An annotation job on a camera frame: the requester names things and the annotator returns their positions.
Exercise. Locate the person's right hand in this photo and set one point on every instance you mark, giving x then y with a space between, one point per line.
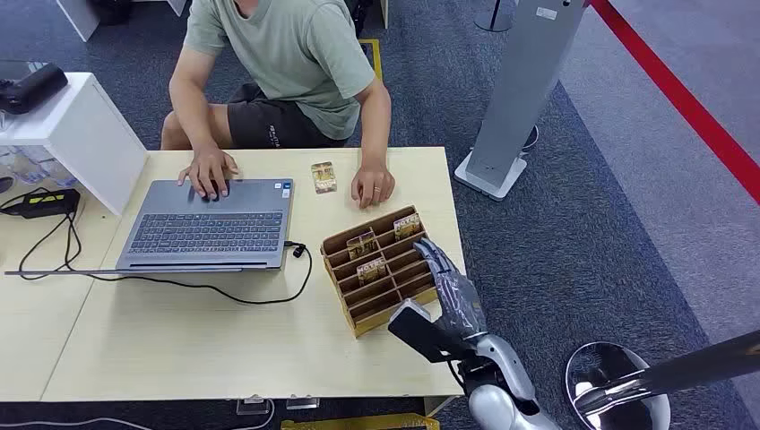
208 169

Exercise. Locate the person's left hand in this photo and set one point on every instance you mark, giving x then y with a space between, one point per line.
373 185

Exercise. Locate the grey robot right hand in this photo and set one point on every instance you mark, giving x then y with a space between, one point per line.
460 302

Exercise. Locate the person's left forearm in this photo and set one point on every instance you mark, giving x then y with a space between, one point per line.
375 130

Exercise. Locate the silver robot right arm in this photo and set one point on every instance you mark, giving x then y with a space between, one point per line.
505 371

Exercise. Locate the person's right forearm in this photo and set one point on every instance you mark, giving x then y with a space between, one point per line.
191 113

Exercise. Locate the gold printed card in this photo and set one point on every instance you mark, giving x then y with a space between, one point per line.
323 177
372 270
406 226
361 244

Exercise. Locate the cardboard card holder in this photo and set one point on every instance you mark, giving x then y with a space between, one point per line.
380 285

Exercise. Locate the person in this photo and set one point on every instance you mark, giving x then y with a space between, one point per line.
297 59

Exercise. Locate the grey laptop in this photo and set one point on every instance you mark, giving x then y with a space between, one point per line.
208 228

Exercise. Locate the white cabinet box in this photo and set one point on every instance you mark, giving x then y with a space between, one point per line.
71 130

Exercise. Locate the chrome round stand base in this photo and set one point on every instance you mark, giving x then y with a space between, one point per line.
594 368

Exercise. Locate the black power adapter yellow label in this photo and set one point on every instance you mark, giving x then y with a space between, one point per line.
44 203

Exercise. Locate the clear plastic packaging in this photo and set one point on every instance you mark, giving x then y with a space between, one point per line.
35 166

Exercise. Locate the grey kiosk stand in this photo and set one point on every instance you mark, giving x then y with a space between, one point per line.
522 89

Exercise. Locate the black handheld device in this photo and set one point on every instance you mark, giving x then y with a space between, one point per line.
32 89

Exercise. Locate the white furniture panel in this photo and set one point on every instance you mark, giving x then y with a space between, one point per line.
80 18

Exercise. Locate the round dark pole base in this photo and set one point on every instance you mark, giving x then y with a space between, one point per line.
494 21

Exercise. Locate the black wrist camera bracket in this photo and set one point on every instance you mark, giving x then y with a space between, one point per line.
421 335

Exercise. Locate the yellow metal frame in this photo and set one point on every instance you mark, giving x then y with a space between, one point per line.
375 56

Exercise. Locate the yellow floor bracket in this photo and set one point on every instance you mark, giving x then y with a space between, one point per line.
356 424

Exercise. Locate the clear plastic bracket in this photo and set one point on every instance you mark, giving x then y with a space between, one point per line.
252 406
303 403

